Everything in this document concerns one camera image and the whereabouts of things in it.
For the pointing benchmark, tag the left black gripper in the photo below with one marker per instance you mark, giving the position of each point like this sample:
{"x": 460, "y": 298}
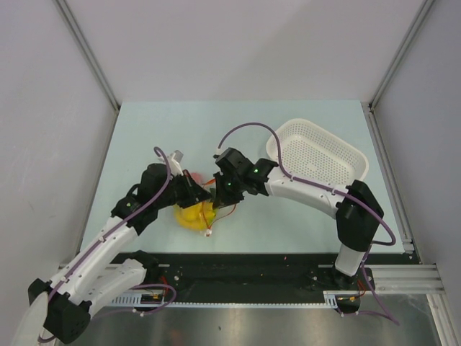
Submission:
{"x": 194, "y": 194}

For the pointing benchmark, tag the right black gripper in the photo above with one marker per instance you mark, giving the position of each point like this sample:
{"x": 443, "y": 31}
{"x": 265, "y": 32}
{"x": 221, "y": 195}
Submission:
{"x": 222, "y": 198}

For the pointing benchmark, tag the clear zip top bag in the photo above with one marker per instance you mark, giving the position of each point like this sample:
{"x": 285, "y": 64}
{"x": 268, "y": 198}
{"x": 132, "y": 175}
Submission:
{"x": 220, "y": 214}

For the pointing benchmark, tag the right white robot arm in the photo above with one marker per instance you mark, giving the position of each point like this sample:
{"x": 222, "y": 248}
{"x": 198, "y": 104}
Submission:
{"x": 353, "y": 207}

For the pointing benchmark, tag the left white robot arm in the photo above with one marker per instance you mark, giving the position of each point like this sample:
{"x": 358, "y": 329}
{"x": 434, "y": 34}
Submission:
{"x": 79, "y": 290}

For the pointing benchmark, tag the yellow fake bananas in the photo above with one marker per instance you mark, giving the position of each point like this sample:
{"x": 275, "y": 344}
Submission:
{"x": 198, "y": 217}

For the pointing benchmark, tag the white perforated plastic basket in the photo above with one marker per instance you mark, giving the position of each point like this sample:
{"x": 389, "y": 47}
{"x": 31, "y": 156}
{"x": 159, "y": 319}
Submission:
{"x": 312, "y": 152}

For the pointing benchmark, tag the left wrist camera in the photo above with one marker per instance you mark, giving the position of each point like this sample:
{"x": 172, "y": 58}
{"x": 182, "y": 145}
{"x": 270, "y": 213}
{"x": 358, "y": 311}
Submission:
{"x": 176, "y": 157}

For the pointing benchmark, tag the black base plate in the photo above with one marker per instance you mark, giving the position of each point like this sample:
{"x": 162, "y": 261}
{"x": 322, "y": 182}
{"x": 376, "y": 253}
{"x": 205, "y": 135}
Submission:
{"x": 258, "y": 278}

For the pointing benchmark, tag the white cable duct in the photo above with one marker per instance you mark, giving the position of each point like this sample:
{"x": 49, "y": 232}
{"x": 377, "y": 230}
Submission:
{"x": 149, "y": 301}

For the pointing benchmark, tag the aluminium frame rail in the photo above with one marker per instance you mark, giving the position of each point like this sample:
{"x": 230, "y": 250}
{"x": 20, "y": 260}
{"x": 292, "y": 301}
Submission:
{"x": 406, "y": 279}

